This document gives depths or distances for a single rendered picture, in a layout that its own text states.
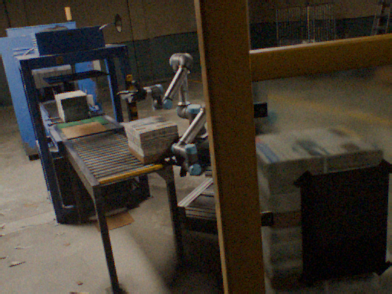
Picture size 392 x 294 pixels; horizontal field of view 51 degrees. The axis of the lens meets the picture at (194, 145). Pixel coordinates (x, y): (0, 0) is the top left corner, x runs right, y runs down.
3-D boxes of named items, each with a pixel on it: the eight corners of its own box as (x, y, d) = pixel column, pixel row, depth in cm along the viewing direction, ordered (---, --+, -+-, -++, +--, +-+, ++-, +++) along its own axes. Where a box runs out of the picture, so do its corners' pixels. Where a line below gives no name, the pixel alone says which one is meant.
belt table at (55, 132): (126, 135, 397) (125, 125, 394) (58, 151, 372) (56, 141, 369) (109, 123, 458) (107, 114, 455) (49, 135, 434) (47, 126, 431)
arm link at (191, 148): (178, 145, 262) (180, 161, 266) (188, 148, 254) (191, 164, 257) (187, 142, 267) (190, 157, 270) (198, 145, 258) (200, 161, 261)
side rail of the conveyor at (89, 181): (102, 201, 259) (99, 184, 256) (94, 204, 257) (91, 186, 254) (70, 151, 377) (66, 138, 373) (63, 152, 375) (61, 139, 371)
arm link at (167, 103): (201, 59, 319) (171, 112, 312) (193, 58, 328) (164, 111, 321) (191, 50, 312) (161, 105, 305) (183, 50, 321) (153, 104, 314)
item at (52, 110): (109, 122, 459) (107, 114, 456) (49, 135, 435) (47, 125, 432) (83, 103, 594) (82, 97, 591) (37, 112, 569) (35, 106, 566)
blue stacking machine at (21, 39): (115, 143, 634) (90, 3, 572) (27, 163, 585) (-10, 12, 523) (94, 125, 766) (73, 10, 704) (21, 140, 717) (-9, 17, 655)
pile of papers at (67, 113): (91, 117, 451) (86, 93, 444) (63, 122, 440) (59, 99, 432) (85, 112, 485) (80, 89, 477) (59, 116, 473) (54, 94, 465)
